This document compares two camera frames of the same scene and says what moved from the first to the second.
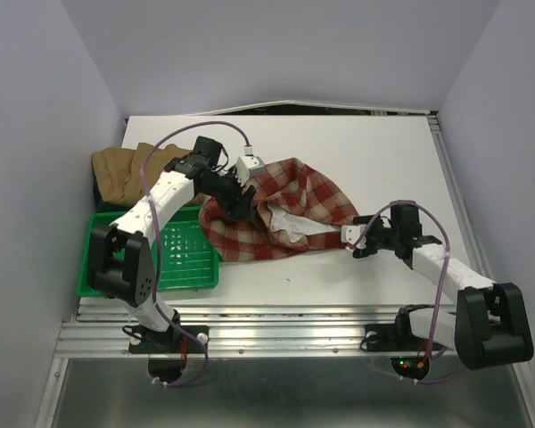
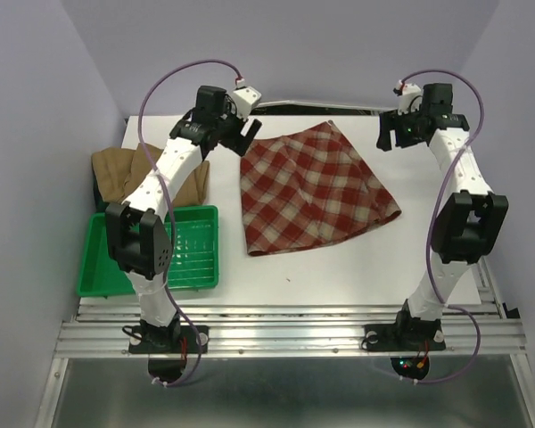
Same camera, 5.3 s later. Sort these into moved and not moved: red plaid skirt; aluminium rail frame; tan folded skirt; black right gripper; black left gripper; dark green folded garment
Moved: red plaid skirt; black left gripper; black right gripper
Not moved: dark green folded garment; tan folded skirt; aluminium rail frame
